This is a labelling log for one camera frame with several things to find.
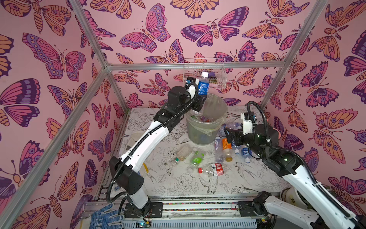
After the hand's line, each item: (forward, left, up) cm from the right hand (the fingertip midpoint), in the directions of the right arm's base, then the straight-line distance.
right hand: (234, 125), depth 67 cm
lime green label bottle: (-4, +16, -29) cm, 33 cm away
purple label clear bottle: (+5, +2, -32) cm, 32 cm away
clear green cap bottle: (+2, +25, -33) cm, 42 cm away
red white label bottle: (-9, +6, -31) cm, 33 cm away
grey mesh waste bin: (+6, +14, -8) cm, 17 cm away
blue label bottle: (+4, -9, -29) cm, 30 cm away
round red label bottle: (+19, +9, -19) cm, 29 cm away
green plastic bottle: (+21, +18, -18) cm, 33 cm away
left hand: (+13, +14, +9) cm, 20 cm away
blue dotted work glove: (-36, +65, -33) cm, 81 cm away
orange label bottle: (+4, -4, -30) cm, 31 cm away
